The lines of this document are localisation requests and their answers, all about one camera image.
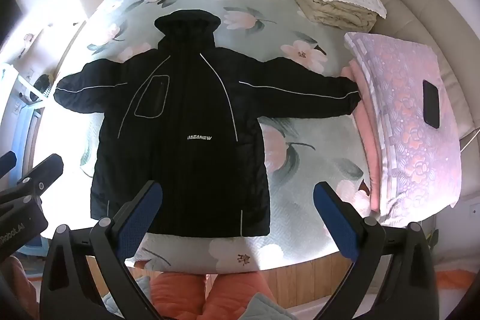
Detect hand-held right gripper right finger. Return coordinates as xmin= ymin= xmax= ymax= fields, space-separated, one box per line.
xmin=313 ymin=182 xmax=439 ymax=320

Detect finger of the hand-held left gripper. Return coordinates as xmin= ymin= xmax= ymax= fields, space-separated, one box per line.
xmin=0 ymin=151 xmax=18 ymax=176
xmin=0 ymin=154 xmax=64 ymax=206

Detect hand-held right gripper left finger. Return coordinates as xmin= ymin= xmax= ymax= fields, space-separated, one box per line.
xmin=37 ymin=181 xmax=164 ymax=320

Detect black hooded jacket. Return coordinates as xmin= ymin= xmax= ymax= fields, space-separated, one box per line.
xmin=53 ymin=10 xmax=362 ymax=239

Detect person's left forearm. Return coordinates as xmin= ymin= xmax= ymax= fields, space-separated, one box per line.
xmin=0 ymin=256 xmax=40 ymax=320

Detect folded plain pink blanket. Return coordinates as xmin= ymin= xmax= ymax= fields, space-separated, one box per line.
xmin=340 ymin=59 xmax=383 ymax=212

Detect person's legs in orange pants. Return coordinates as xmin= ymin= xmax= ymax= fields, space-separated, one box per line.
xmin=150 ymin=273 xmax=278 ymax=320

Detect folded pink floral blanket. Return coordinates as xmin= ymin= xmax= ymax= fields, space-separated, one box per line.
xmin=344 ymin=31 xmax=463 ymax=219

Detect dark screen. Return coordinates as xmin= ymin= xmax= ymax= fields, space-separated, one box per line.
xmin=0 ymin=0 xmax=21 ymax=39

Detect black phone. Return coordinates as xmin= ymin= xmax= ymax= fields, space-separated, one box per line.
xmin=422 ymin=79 xmax=440 ymax=129

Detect beige padded headboard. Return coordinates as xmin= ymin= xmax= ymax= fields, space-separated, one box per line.
xmin=339 ymin=0 xmax=480 ymax=201

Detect white cable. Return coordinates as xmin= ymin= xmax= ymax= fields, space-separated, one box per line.
xmin=460 ymin=130 xmax=480 ymax=152

